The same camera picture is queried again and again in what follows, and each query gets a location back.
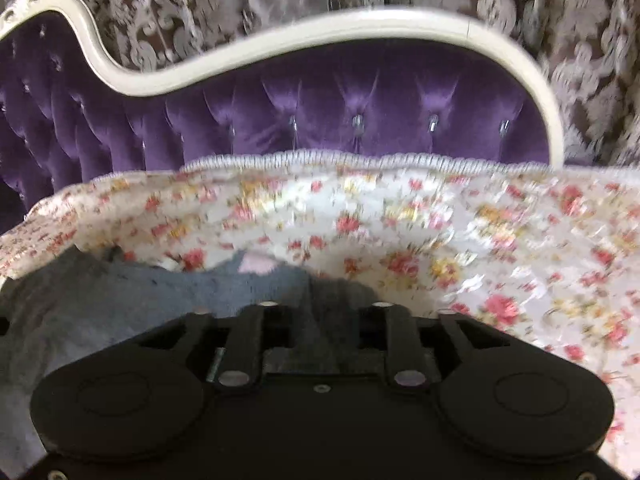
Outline grey argyle sweater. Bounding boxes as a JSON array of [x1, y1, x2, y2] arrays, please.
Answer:
[[0, 246, 418, 466]]

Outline purple tufted sofa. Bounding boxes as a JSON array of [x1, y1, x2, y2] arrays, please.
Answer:
[[0, 0, 566, 236]]

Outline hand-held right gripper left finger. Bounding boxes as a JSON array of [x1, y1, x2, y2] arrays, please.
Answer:
[[135, 301, 268, 389]]

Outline floral blanket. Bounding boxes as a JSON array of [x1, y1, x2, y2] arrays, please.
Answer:
[[0, 150, 640, 466]]

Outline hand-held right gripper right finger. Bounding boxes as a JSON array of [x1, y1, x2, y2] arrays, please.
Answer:
[[369, 301, 512, 389]]

